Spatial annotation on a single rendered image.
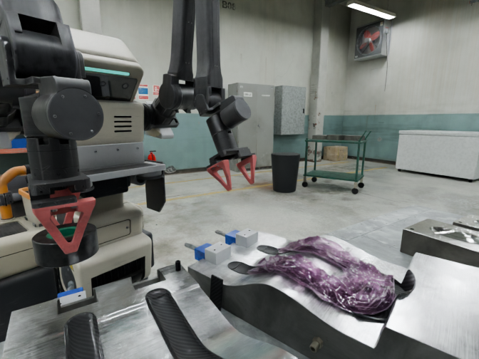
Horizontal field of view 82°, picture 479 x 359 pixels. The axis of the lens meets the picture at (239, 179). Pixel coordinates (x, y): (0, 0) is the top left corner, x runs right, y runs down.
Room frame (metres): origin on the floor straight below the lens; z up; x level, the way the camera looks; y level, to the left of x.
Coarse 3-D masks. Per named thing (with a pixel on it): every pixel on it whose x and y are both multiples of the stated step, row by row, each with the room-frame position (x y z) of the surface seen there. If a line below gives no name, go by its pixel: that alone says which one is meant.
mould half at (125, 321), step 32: (96, 288) 0.41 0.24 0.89; (128, 288) 0.41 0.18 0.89; (192, 288) 0.41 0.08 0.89; (32, 320) 0.34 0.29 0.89; (64, 320) 0.34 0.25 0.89; (128, 320) 0.34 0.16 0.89; (192, 320) 0.34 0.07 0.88; (224, 320) 0.35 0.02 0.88; (32, 352) 0.29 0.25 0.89; (64, 352) 0.29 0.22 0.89; (128, 352) 0.29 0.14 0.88; (160, 352) 0.29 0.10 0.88; (224, 352) 0.27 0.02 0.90; (256, 352) 0.25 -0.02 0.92; (288, 352) 0.24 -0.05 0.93
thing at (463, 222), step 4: (468, 216) 0.85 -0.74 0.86; (472, 216) 0.85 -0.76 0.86; (476, 216) 0.85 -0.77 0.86; (456, 220) 0.81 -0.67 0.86; (460, 220) 0.81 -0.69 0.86; (464, 220) 0.81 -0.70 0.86; (468, 220) 0.81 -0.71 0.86; (472, 220) 0.81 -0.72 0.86; (476, 220) 0.81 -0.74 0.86; (456, 224) 0.79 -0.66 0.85; (460, 224) 0.78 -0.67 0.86; (464, 224) 0.78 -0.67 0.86; (468, 224) 0.77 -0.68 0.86; (472, 224) 0.77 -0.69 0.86; (476, 224) 0.77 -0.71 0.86; (468, 228) 0.76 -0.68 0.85; (472, 228) 0.76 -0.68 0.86; (476, 228) 0.75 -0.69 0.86
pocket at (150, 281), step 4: (160, 272) 0.46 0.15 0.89; (156, 276) 0.47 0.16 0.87; (160, 276) 0.46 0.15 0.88; (144, 280) 0.46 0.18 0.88; (148, 280) 0.46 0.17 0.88; (152, 280) 0.46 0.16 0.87; (156, 280) 0.47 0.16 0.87; (160, 280) 0.47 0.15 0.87; (164, 280) 0.45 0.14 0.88; (136, 284) 0.45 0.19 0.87; (140, 284) 0.45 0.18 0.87; (144, 284) 0.45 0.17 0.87; (148, 284) 0.46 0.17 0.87; (136, 288) 0.45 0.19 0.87
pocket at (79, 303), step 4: (92, 296) 0.41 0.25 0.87; (96, 296) 0.40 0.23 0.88; (80, 300) 0.40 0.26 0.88; (84, 300) 0.40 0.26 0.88; (88, 300) 0.40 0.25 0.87; (92, 300) 0.41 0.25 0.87; (96, 300) 0.41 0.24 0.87; (60, 304) 0.38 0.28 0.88; (68, 304) 0.39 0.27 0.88; (72, 304) 0.39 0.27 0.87; (76, 304) 0.39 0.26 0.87; (80, 304) 0.40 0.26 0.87; (84, 304) 0.40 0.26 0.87; (88, 304) 0.40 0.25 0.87; (60, 308) 0.38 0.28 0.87; (64, 308) 0.38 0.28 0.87; (68, 308) 0.39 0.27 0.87; (72, 308) 0.39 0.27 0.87; (60, 312) 0.38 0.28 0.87; (64, 312) 0.38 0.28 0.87
